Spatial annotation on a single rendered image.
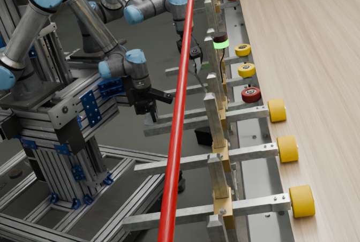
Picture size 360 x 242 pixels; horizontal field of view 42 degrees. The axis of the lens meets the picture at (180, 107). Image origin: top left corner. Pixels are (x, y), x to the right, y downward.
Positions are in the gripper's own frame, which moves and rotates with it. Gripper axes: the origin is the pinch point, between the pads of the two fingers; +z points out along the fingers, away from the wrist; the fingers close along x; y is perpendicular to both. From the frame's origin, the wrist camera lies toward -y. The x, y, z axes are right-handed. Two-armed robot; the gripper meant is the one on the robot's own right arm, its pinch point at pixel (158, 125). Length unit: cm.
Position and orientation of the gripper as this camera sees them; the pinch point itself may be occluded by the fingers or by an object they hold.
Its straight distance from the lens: 203.1
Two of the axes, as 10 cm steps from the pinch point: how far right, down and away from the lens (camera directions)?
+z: 2.0, 8.6, 4.6
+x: -0.5, 4.8, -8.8
